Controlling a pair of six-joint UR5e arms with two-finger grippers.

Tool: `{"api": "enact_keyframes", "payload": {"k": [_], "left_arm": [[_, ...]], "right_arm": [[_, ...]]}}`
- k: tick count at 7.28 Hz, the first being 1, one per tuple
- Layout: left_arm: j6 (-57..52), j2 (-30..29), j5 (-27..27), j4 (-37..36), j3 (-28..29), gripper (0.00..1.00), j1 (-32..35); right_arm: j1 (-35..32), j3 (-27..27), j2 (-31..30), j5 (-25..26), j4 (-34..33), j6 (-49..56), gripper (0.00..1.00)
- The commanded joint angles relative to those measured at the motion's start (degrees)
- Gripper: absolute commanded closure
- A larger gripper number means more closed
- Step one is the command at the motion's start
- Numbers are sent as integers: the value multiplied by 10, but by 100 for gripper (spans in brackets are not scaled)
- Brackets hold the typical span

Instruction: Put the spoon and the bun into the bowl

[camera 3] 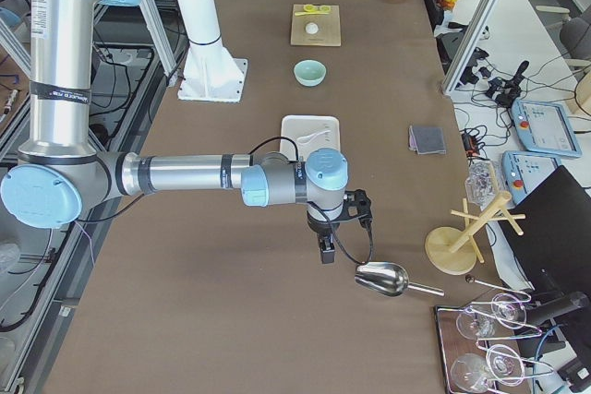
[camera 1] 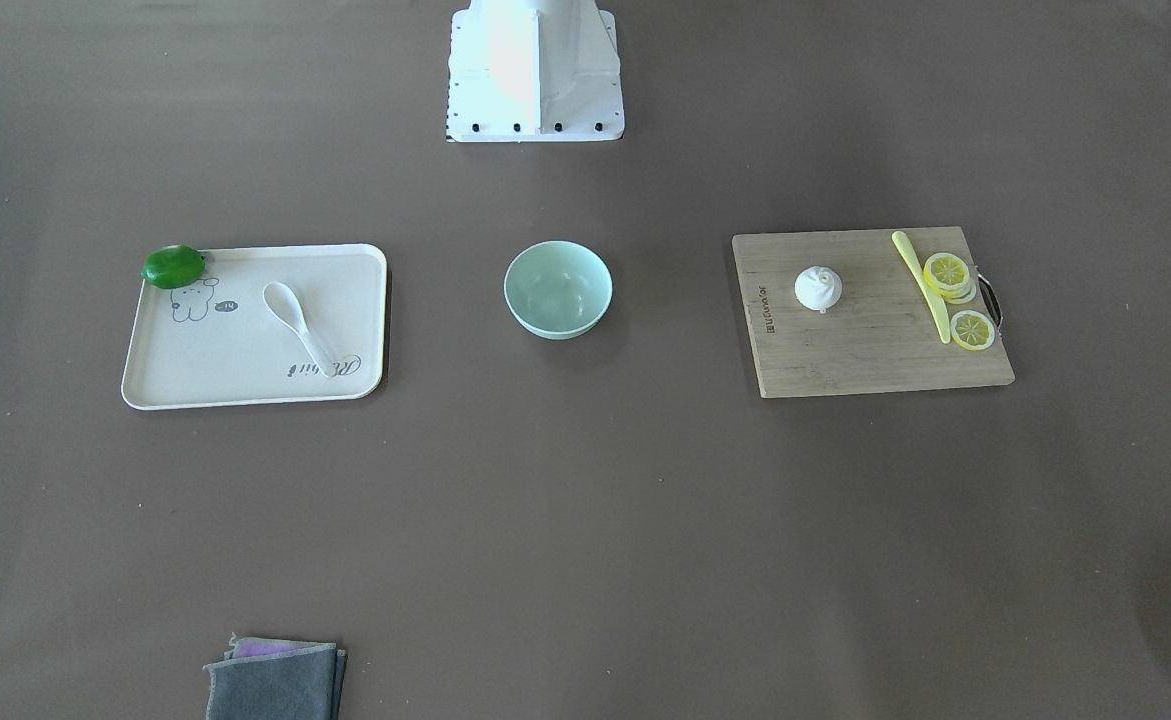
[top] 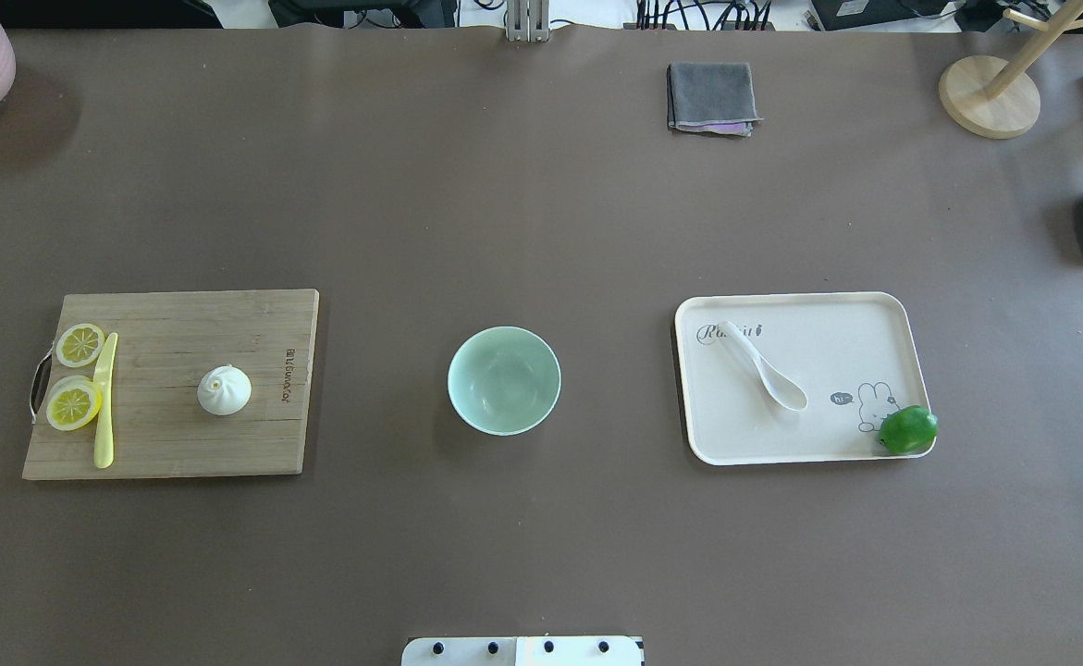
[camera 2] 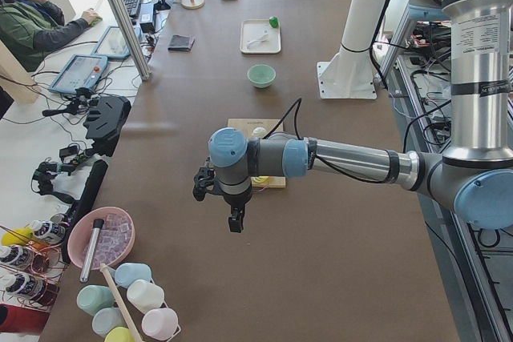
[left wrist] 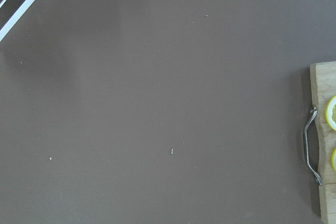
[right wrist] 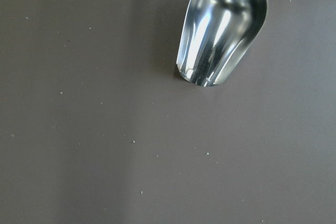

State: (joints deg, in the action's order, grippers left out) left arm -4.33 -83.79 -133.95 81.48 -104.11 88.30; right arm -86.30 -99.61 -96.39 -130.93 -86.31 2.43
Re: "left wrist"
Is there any wooden cutting board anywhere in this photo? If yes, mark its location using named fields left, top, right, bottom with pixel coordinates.
left=310, top=61, right=335, bottom=223

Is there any upper lemon slice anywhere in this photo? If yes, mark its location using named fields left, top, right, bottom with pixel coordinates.
left=325, top=96, right=336, bottom=131

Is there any lemon slice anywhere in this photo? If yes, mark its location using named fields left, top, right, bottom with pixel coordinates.
left=331, top=149, right=336, bottom=171
left=325, top=96, right=336, bottom=131

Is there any lower lemon slice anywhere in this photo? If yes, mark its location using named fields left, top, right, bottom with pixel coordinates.
left=331, top=149, right=336, bottom=171

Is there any metal cutting board handle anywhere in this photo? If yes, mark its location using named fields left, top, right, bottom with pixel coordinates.
left=302, top=106, right=323, bottom=186

